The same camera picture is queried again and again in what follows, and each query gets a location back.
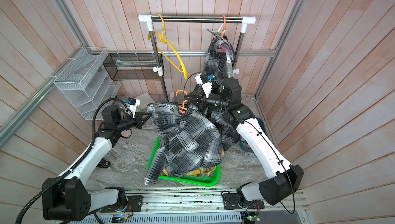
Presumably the yellow plaid shirt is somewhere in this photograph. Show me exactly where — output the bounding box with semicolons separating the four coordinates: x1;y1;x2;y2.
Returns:
161;150;224;177

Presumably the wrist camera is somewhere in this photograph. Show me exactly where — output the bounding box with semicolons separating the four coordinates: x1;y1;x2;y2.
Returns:
125;98;141;118
195;73;215;98

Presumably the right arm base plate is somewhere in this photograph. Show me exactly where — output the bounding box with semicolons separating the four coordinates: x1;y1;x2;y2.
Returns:
221;191;265;210

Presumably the orange hanger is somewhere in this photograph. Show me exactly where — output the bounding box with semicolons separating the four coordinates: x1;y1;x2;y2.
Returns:
218;15;226;38
175;89;188;114

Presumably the dark teal tray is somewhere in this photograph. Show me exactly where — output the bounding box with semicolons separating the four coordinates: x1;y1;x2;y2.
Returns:
240;117;266;153

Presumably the white wire shelf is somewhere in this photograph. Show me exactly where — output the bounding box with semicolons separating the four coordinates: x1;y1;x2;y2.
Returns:
53;47;121;121

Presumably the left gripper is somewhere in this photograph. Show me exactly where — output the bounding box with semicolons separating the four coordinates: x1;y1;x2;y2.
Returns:
116;111;152;132

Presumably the yellow plastic hanger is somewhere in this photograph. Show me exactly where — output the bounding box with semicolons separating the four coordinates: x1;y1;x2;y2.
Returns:
146;14;188;80

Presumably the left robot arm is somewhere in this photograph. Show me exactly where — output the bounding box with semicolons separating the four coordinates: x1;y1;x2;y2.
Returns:
42;104;150;221

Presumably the grey plaid shirt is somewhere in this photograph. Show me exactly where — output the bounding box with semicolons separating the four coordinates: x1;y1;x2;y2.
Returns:
145;103;222;185
203;31;240;151

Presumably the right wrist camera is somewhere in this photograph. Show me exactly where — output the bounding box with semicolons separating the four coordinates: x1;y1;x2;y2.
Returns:
195;73;215;98

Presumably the green plastic basket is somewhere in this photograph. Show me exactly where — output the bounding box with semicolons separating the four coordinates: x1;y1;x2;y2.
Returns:
147;136;222;188

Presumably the black mesh shelf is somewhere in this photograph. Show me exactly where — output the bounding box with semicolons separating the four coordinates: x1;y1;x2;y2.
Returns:
103;52;160;81

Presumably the aluminium front rail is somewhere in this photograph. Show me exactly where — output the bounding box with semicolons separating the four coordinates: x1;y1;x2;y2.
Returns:
99;187;309;217

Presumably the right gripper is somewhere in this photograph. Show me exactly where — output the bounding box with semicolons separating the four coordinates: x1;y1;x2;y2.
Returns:
186;91;232;116

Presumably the metal clothes rack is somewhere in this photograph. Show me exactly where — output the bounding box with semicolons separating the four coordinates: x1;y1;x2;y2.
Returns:
138;14;256;101

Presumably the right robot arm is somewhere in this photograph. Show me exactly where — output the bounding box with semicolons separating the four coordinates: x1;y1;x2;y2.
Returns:
186;74;304;206

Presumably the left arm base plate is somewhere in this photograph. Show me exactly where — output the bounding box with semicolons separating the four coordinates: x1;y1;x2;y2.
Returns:
100;195;143;214

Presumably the black corrugated cable hose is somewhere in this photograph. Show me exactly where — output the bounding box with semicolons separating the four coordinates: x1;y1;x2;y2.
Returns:
14;97;130;224

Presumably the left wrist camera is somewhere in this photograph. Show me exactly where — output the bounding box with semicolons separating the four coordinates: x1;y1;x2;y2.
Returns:
125;98;141;118

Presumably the pink clothespin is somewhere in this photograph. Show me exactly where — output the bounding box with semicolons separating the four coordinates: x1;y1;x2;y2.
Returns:
216;45;231;53

